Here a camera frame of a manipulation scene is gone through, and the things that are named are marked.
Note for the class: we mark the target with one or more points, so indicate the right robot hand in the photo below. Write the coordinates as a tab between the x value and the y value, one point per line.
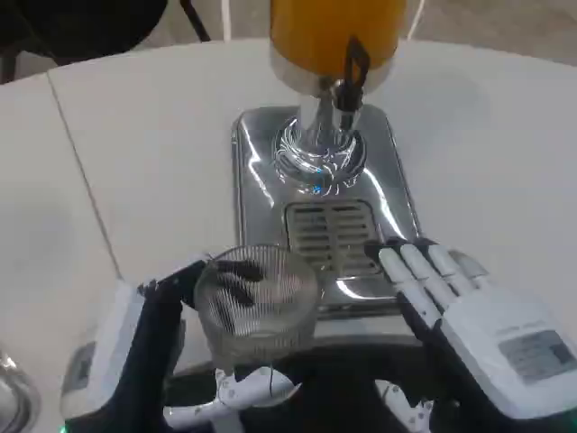
487	334

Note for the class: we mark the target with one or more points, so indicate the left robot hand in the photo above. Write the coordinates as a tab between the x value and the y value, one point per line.
135	343

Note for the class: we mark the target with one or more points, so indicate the clear ribbed glass cup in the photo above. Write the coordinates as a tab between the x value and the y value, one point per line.
257	311

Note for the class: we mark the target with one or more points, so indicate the white robot body part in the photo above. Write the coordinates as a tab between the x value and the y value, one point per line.
243	392

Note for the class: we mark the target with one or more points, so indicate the round steel container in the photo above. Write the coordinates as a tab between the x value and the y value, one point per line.
15	397

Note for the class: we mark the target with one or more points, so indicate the steel drip tray grid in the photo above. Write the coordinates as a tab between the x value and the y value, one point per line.
331	234

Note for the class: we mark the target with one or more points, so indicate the black tap lever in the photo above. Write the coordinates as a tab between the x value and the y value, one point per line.
356	63

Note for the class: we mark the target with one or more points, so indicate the black chair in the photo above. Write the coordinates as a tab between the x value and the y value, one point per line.
76	27

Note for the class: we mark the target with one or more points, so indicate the orange juice drink dispenser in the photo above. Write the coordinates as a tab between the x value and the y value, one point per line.
324	40

